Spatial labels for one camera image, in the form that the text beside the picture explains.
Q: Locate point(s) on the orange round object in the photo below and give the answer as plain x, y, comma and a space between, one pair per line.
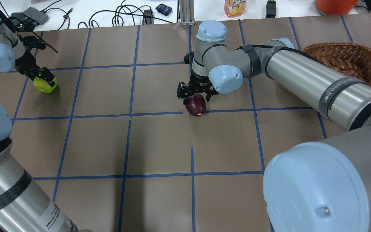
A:
334, 7

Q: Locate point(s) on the orange snack bag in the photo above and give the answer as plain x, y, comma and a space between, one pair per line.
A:
234, 8

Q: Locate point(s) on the black power adapter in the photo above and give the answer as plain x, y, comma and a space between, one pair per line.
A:
148, 17

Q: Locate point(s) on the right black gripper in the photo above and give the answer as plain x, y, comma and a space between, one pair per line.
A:
199, 81

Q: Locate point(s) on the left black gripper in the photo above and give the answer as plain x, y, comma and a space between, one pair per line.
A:
28, 62

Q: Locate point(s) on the black box on table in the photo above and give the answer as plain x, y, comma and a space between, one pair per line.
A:
271, 7

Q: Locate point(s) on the green apple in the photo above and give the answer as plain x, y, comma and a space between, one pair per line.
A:
46, 88

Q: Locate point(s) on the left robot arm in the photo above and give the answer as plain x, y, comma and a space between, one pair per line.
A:
24, 206

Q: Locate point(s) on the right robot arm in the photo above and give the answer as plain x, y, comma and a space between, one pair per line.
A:
316, 186

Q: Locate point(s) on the aluminium frame post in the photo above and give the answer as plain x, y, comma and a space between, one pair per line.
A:
186, 12

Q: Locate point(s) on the dark blue checked pouch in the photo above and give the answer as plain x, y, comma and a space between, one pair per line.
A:
164, 9

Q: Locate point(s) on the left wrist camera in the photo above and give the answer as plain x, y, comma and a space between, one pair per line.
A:
31, 42

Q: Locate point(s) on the wicker basket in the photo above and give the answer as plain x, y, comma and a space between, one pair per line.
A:
344, 57

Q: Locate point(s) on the grey usb hub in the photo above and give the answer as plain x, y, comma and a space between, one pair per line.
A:
37, 17

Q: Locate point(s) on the dark red apple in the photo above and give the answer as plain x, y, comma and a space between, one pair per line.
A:
195, 104

